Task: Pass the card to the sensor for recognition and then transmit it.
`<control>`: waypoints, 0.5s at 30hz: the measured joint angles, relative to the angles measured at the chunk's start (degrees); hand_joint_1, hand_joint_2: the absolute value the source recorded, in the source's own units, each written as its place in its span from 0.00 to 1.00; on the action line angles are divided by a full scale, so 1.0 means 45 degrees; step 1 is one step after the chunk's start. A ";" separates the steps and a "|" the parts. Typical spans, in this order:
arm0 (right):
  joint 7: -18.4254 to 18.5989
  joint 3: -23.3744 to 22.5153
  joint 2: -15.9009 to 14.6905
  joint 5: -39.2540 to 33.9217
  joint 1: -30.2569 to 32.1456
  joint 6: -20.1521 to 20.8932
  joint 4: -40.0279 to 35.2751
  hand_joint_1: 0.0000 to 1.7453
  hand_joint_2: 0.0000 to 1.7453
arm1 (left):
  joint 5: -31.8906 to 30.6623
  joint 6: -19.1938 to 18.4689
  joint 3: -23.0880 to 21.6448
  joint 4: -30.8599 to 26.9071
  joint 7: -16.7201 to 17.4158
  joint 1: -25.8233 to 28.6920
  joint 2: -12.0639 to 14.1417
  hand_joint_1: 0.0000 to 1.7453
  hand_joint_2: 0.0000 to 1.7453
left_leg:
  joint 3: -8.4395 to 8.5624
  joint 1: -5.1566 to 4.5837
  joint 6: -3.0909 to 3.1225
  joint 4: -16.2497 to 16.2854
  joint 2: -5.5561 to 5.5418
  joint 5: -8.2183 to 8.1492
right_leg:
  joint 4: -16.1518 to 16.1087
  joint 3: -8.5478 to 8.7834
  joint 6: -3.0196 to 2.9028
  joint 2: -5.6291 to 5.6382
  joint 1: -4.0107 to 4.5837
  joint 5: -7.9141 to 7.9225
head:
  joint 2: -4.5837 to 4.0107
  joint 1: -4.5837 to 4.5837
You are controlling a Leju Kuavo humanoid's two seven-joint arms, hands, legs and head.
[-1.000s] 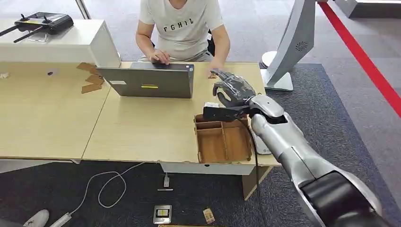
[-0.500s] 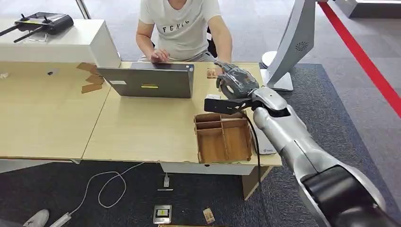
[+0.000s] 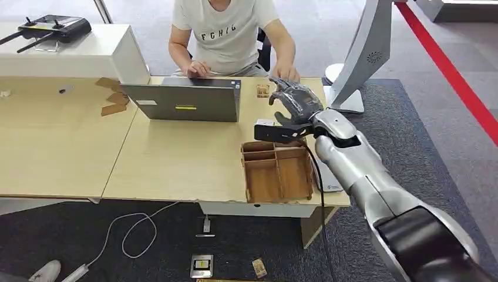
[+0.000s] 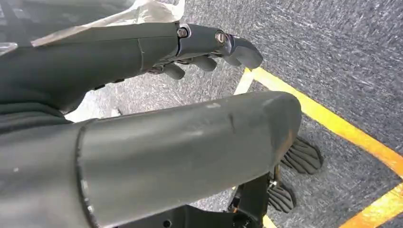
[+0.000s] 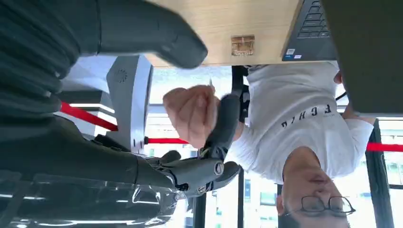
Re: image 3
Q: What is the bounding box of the grey laptop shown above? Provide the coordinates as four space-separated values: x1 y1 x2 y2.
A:
120 77 242 123

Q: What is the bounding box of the red floor tape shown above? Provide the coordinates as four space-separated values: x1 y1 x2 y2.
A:
395 2 498 147

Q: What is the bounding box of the person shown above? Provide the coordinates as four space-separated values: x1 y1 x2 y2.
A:
168 0 301 83

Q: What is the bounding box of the white desk rail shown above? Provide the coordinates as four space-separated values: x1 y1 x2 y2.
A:
199 201 317 219

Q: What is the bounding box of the white cabinet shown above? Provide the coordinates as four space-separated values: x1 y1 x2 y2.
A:
0 22 152 85

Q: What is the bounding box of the metal floor socket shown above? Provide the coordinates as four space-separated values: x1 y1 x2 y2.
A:
190 254 214 279

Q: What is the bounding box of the grey platform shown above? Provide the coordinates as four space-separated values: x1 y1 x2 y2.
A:
414 0 498 24

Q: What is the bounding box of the black remote controller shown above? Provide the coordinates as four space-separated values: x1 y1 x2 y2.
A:
0 14 93 54

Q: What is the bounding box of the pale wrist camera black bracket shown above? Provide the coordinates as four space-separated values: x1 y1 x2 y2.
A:
254 118 317 144

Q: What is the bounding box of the brown cardboard piece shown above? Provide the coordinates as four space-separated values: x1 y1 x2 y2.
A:
95 77 122 93
106 92 130 106
101 103 128 117

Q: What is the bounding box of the white plug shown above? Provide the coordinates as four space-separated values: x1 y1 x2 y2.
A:
195 214 216 238

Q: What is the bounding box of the wooden compartment box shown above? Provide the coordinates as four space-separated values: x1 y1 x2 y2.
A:
240 140 315 204

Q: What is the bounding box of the grey pedestal stand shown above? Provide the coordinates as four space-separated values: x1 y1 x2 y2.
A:
324 0 395 115

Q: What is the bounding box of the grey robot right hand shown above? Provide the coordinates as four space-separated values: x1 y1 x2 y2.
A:
267 76 325 129

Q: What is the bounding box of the grey flat device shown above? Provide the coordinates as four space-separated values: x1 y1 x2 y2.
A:
315 157 345 194

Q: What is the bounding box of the white floor cable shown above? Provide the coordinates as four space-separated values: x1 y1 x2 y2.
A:
87 201 180 268

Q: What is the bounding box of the wooden desk leg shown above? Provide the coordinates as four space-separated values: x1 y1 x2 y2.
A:
300 206 339 250

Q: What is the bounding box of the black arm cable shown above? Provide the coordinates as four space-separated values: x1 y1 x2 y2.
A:
302 143 338 282

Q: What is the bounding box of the person's left hand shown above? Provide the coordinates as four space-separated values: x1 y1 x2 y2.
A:
272 62 301 83

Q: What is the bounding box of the metal pole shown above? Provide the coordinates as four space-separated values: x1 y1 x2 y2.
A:
93 0 114 24

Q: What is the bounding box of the black chair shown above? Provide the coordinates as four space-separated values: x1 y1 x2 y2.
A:
257 28 272 73

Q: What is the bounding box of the white shoe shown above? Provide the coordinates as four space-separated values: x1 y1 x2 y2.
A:
28 259 62 282

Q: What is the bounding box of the person's right hand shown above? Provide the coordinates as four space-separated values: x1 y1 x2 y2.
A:
186 61 213 79

